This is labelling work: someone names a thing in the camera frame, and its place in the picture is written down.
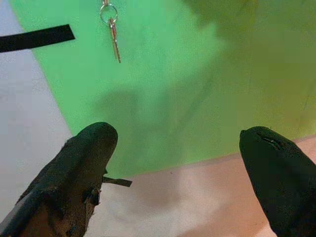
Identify black tape strip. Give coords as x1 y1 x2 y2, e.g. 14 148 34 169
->
0 24 76 53

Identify green board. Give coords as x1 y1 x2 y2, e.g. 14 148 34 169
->
8 0 316 178

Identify silver keys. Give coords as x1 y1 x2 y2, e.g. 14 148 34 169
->
99 0 122 64

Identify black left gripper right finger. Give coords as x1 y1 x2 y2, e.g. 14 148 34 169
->
238 125 316 237

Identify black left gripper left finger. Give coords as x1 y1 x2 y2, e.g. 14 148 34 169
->
0 121 119 237

